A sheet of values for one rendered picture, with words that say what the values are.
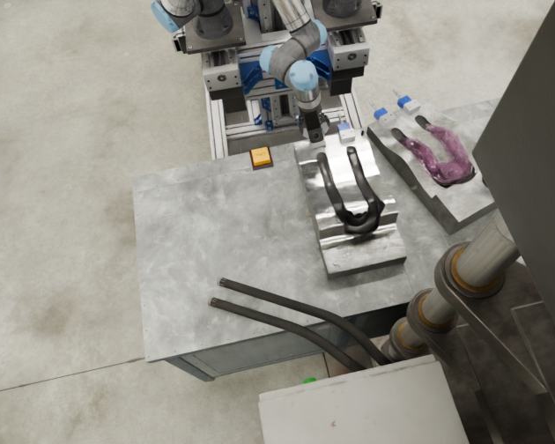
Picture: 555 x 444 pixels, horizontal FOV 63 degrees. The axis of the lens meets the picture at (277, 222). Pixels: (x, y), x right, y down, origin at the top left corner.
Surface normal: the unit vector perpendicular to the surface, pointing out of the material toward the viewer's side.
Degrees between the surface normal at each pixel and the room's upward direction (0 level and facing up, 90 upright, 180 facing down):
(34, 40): 0
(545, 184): 90
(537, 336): 0
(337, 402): 0
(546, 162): 90
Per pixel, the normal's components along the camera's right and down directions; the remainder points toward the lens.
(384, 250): -0.07, -0.43
